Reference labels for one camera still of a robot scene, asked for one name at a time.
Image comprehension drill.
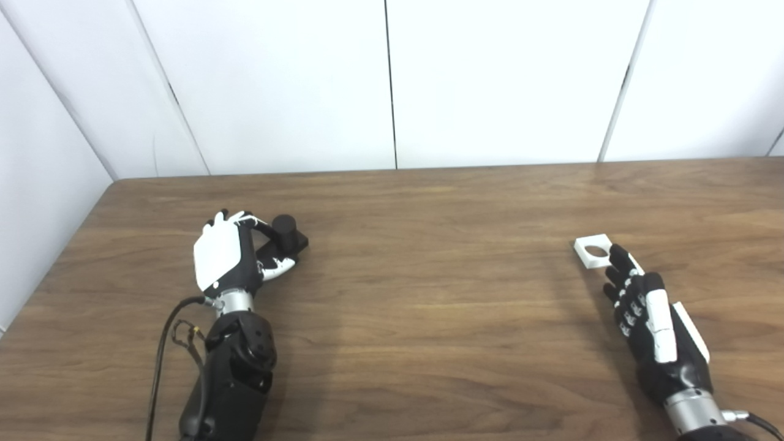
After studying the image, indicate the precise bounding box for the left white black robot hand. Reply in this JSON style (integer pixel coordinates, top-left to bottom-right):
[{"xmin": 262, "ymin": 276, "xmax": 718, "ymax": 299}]
[{"xmin": 193, "ymin": 209, "xmax": 298, "ymax": 301}]

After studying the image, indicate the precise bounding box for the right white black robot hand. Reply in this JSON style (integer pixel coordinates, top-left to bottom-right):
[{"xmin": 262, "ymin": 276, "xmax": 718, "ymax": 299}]
[{"xmin": 603, "ymin": 244, "xmax": 715, "ymax": 406}]

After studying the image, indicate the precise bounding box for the black peg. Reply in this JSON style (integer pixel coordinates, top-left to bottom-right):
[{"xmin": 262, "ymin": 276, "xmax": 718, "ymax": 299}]
[{"xmin": 254, "ymin": 214, "xmax": 309, "ymax": 271}]

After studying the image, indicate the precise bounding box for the white square piece with hole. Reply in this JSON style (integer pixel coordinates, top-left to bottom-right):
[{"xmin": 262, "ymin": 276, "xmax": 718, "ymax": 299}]
[{"xmin": 573, "ymin": 233, "xmax": 645, "ymax": 277}]

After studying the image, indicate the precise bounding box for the left thin wire bundle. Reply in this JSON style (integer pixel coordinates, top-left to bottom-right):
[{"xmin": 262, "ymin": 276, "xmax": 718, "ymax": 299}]
[{"xmin": 171, "ymin": 318, "xmax": 206, "ymax": 369}]

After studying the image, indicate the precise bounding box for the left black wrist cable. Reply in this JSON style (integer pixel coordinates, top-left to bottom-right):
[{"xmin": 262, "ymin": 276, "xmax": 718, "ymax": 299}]
[{"xmin": 145, "ymin": 296, "xmax": 216, "ymax": 441}]

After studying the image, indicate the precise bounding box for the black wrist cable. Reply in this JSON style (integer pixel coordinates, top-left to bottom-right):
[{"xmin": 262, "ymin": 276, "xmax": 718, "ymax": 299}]
[
  {"xmin": 145, "ymin": 296, "xmax": 216, "ymax": 441},
  {"xmin": 722, "ymin": 409, "xmax": 784, "ymax": 441}
]

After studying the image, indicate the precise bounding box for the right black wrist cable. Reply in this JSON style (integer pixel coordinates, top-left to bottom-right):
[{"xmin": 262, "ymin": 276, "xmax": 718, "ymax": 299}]
[{"xmin": 722, "ymin": 409, "xmax": 784, "ymax": 441}]

